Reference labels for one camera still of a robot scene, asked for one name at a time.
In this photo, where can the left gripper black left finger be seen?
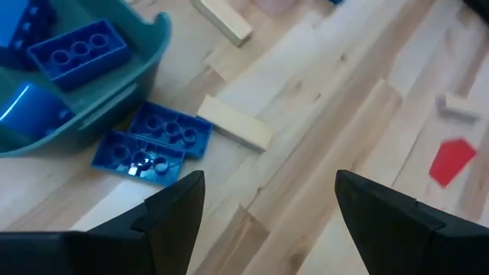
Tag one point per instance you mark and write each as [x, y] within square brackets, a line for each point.
[153, 244]

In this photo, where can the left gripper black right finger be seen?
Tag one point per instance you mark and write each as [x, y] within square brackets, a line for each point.
[393, 237]

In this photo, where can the wooden block with blue print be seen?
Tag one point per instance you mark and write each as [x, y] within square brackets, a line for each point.
[458, 109]

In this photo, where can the teal plastic bin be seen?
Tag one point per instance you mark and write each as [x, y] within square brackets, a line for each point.
[111, 97]

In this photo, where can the red wedge block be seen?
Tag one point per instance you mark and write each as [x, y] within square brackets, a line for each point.
[452, 160]

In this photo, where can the plain wooden block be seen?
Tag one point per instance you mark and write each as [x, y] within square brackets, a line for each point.
[223, 19]
[235, 123]

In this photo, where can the smooth blue block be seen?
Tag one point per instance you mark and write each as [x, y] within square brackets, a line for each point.
[32, 112]

